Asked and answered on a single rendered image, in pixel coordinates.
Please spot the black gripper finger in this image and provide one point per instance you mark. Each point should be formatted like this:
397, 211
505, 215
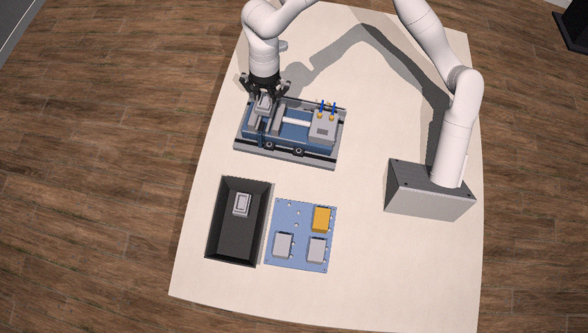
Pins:
274, 93
249, 87

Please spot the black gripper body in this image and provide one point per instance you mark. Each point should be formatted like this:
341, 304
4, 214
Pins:
273, 80

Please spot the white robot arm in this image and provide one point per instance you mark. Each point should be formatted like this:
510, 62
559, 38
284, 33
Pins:
266, 23

